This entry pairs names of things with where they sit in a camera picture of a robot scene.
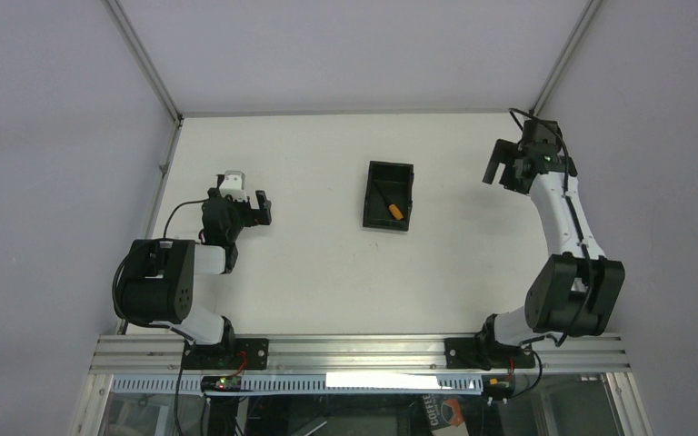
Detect orange handled screwdriver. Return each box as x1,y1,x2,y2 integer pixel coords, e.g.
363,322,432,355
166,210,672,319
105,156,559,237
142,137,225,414
374,182,404,221

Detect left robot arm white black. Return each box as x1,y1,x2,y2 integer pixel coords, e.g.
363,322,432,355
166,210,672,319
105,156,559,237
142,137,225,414
112,188,272,355

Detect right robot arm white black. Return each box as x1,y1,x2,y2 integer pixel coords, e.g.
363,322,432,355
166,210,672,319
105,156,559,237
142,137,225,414
474,114,625,369

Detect black plastic bin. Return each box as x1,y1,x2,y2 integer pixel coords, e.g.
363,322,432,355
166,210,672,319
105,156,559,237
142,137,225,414
362,161,414,233

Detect coffee labelled box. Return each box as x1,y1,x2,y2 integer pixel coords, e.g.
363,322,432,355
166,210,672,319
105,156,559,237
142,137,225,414
422,394,464,431

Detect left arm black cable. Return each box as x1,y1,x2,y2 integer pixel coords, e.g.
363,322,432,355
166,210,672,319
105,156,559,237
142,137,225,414
162,198,211,241

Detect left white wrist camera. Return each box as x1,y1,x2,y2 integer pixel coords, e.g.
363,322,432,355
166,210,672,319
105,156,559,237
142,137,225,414
217,171,249,203

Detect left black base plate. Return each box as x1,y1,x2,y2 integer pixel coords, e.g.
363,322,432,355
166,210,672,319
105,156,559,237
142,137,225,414
181,337,270,372

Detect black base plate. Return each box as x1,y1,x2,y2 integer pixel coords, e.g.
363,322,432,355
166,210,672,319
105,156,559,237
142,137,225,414
181,337,270,372
444,337,537,371

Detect aluminium mounting rail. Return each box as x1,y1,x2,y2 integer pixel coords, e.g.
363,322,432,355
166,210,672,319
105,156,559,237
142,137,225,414
89,333,632,374

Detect white slotted cable duct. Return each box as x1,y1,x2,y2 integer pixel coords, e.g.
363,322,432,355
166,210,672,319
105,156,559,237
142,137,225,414
112,372,484,396

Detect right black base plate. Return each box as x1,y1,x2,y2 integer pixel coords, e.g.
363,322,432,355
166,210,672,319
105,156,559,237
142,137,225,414
444,337,537,371

